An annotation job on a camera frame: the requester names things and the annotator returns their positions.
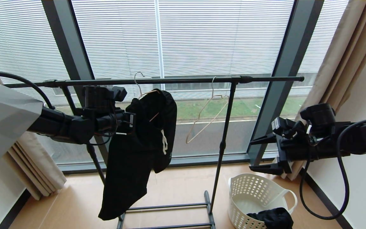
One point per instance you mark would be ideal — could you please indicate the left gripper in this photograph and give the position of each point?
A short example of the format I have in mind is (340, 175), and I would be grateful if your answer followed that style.
(116, 123)

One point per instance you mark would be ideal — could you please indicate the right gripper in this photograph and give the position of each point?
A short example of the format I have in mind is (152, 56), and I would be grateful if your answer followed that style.
(313, 148)

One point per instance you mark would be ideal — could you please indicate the pink clothes hanger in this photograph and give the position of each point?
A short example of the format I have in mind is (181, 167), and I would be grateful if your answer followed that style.
(212, 90)
(148, 93)

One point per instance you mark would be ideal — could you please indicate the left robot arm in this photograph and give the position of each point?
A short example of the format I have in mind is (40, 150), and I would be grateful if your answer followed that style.
(5, 121)

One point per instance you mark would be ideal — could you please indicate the white laundry basket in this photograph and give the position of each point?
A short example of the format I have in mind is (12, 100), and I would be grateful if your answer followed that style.
(259, 187)

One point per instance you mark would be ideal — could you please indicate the black clothes rack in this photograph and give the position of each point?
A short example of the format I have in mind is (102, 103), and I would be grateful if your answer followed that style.
(202, 79)

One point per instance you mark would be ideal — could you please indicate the black garment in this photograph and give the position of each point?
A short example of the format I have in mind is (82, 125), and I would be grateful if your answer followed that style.
(272, 219)

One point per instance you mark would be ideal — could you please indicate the beige curtain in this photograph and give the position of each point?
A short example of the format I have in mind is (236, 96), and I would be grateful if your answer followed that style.
(37, 168)
(345, 47)

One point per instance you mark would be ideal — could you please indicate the window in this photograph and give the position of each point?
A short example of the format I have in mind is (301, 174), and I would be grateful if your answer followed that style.
(202, 38)

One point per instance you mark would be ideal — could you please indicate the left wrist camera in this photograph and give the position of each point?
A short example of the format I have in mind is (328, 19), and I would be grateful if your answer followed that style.
(119, 93)

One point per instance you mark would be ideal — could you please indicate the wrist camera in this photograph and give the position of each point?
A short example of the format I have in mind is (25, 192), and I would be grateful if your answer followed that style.
(119, 93)
(283, 125)

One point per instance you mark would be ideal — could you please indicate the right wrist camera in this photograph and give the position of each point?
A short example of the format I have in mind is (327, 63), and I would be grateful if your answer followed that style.
(283, 125)

